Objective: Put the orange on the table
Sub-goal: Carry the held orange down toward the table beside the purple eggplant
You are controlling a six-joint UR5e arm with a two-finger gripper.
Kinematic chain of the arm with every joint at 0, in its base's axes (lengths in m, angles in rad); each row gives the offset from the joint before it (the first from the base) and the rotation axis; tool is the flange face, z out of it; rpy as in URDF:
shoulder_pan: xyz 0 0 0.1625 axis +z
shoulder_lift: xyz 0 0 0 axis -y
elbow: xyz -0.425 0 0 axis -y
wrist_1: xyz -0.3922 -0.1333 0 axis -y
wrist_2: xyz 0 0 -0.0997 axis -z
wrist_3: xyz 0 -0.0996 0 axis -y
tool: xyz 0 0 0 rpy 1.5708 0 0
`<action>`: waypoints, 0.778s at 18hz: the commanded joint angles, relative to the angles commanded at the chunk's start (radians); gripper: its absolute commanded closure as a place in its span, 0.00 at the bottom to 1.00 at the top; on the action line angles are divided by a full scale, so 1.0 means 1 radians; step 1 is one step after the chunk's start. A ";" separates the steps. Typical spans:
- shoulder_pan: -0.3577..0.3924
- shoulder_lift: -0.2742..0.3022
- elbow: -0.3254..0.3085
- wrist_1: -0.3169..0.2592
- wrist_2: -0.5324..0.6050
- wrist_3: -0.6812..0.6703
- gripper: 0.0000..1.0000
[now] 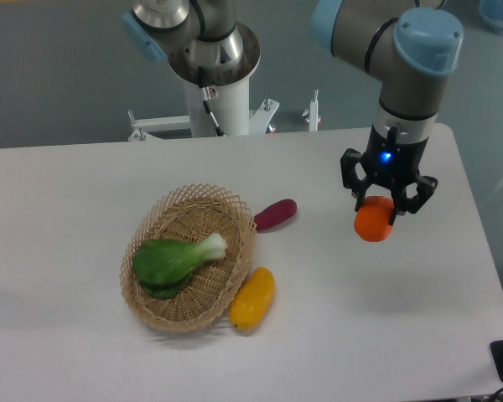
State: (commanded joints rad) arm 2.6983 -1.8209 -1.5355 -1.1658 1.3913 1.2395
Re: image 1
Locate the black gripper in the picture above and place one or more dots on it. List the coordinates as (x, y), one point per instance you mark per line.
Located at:
(391, 166)

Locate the orange toy fruit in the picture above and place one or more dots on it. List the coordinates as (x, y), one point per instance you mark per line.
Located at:
(372, 219)

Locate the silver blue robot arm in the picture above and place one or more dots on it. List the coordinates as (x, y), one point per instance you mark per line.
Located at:
(411, 47)

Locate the purple sweet potato toy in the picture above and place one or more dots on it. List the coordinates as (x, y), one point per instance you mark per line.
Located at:
(275, 214)

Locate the yellow corn toy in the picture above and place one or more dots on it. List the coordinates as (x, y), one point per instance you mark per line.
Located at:
(252, 302)

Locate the woven wicker basket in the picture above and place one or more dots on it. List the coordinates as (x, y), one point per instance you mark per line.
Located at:
(191, 213)

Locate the green bok choy toy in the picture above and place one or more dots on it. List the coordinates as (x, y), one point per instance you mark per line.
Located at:
(164, 267)

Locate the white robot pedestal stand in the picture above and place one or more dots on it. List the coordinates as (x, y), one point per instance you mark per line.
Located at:
(216, 81)

